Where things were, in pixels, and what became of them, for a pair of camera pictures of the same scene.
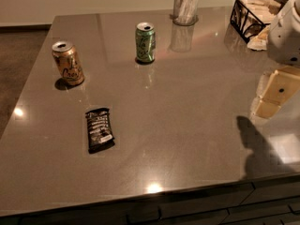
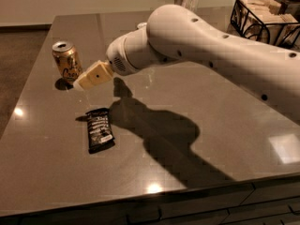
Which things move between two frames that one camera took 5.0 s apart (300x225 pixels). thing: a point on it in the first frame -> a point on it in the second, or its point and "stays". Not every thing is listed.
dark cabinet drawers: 273,202 stays
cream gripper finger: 265,95 -> 77,85
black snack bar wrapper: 99,132 stays
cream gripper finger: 281,86 -> 96,75
